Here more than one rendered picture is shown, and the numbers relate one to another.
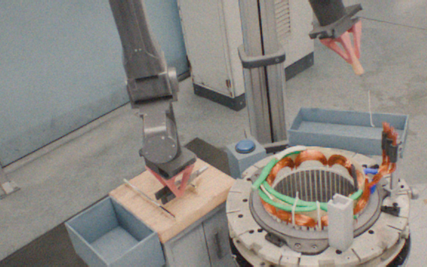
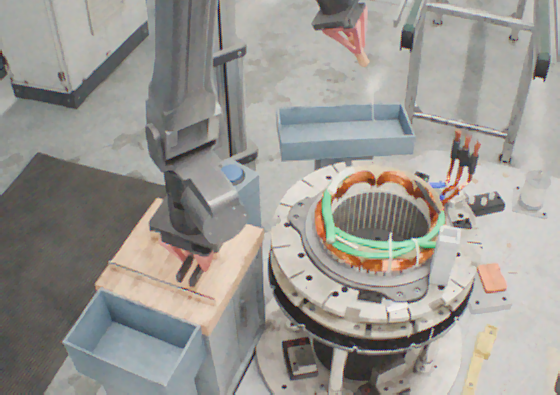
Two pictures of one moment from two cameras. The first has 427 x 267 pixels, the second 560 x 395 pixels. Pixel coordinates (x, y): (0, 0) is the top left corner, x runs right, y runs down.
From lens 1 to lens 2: 0.41 m
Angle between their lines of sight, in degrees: 27
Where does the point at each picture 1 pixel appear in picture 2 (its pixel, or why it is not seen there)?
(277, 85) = (238, 84)
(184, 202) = (210, 275)
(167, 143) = (238, 214)
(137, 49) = (194, 88)
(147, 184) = (140, 260)
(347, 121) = (335, 117)
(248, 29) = not seen: hidden behind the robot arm
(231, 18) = not seen: outside the picture
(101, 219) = (96, 322)
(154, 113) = (205, 173)
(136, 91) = (175, 147)
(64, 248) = not seen: outside the picture
